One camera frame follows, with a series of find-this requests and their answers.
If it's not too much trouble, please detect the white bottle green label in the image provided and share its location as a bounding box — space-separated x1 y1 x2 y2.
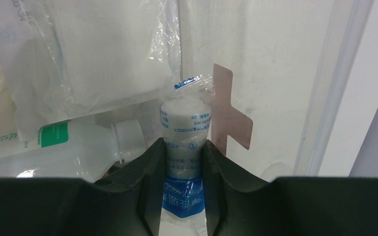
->
0 119 146 182

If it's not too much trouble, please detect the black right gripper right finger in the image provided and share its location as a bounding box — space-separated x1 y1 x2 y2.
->
202 141 378 236

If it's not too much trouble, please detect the clear plastic medicine box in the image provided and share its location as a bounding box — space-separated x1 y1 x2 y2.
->
0 0 374 180

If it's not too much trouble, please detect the white gauze packet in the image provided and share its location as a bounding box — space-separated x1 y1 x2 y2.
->
7 0 180 141

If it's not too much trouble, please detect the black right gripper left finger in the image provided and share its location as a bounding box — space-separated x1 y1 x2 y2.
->
0 138 165 236

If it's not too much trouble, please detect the white bottle blue label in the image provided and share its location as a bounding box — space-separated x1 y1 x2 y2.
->
159 75 215 236

